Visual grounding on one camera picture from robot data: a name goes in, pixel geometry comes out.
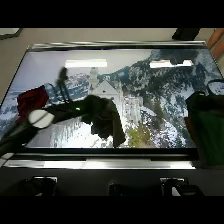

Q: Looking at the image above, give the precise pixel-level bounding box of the dark green garment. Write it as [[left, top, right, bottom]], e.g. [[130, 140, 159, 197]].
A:
[[80, 94, 128, 149]]

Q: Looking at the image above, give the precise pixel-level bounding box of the red garment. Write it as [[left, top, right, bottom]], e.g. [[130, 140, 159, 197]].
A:
[[16, 85, 50, 120]]

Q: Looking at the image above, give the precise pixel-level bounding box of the black cable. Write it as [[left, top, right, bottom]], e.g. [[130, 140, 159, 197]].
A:
[[206, 78, 224, 98]]

